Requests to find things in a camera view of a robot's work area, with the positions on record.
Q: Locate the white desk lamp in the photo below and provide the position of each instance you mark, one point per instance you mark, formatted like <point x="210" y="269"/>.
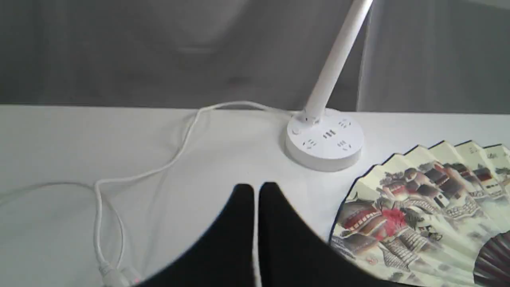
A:
<point x="320" y="138"/>

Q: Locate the painted folding paper fan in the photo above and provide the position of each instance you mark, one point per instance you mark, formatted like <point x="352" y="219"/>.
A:
<point x="431" y="217"/>

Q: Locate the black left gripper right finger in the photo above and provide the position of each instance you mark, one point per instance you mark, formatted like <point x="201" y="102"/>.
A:
<point x="292" y="255"/>

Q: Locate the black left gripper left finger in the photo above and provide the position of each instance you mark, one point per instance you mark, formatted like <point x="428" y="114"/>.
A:
<point x="223" y="255"/>

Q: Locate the grey backdrop curtain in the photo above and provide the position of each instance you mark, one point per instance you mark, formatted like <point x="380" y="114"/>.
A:
<point x="438" y="56"/>

